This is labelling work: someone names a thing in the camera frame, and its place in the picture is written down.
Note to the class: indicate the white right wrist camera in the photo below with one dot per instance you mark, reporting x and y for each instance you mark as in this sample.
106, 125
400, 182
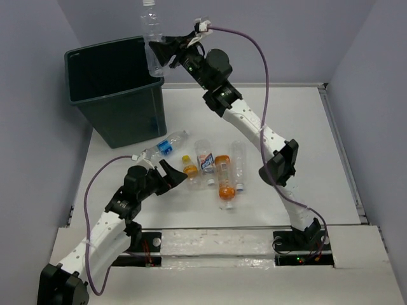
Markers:
201, 30

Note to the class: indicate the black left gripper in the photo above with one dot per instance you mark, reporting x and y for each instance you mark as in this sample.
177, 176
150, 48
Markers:
172, 178

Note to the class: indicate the clear bottle white blue label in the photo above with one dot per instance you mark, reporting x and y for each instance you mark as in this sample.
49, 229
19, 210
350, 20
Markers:
205, 161

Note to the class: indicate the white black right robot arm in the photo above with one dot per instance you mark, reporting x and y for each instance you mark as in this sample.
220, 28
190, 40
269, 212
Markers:
211, 72

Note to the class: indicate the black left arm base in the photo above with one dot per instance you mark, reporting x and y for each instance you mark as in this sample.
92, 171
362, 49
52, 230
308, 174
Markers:
144, 251

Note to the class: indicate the small bottle orange label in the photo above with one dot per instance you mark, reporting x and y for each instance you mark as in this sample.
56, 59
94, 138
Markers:
191, 170

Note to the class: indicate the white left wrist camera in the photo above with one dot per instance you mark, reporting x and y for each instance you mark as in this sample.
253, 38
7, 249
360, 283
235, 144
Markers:
143, 160

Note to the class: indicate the clear tall bottle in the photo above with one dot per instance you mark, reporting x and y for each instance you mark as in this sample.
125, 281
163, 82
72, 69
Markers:
152, 31

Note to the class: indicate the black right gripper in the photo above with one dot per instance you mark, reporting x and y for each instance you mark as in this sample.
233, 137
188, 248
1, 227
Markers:
170, 47

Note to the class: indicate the large orange label bottle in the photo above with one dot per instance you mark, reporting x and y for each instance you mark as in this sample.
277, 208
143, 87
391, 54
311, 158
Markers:
226, 188

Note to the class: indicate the dark green plastic bin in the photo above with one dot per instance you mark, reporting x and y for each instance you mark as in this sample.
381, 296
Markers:
109, 83

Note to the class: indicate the clear bottle white cap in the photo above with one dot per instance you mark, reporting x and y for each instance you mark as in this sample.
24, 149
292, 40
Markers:
238, 155

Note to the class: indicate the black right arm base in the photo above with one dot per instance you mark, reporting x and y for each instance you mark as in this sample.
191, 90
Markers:
297, 248

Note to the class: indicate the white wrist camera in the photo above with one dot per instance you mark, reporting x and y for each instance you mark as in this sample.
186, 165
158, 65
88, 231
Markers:
143, 160
201, 30

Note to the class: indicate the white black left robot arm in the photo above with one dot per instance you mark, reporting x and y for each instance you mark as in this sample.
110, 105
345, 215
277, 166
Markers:
85, 269

